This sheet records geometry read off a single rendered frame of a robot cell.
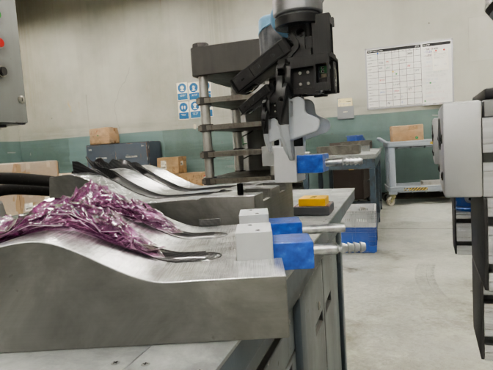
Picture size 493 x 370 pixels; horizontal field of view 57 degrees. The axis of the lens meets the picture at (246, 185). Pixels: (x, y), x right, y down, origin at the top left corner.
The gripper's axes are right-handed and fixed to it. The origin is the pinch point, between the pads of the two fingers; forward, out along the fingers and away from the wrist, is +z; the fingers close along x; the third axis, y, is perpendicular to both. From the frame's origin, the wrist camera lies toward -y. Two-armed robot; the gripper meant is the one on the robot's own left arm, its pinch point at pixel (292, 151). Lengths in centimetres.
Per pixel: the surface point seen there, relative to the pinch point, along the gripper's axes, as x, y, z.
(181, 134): 616, -382, -26
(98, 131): 554, -507, -41
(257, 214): -18.5, 0.7, 6.9
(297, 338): 11.7, -4.7, 35.9
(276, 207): 6.0, -5.4, 9.7
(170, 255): -28.3, -5.6, 9.6
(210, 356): -38.0, 3.6, 15.1
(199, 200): -6.9, -13.5, 6.6
